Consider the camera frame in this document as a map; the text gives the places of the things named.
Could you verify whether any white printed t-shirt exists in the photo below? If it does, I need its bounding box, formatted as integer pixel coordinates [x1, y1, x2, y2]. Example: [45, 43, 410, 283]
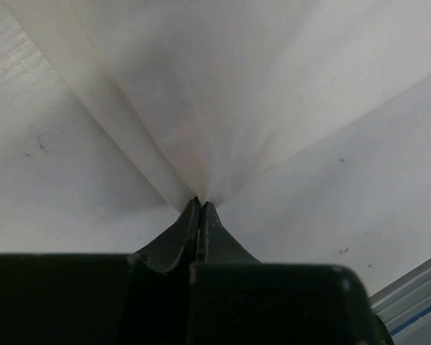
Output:
[6, 1, 431, 208]

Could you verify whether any aluminium front rail frame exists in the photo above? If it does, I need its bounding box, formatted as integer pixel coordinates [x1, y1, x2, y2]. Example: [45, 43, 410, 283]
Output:
[370, 258, 431, 336]

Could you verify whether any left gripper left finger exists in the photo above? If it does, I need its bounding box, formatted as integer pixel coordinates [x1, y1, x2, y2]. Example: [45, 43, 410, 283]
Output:
[133, 198, 200, 275]

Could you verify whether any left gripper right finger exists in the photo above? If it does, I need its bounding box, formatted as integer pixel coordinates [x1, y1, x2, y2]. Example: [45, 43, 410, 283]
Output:
[200, 202, 260, 265]

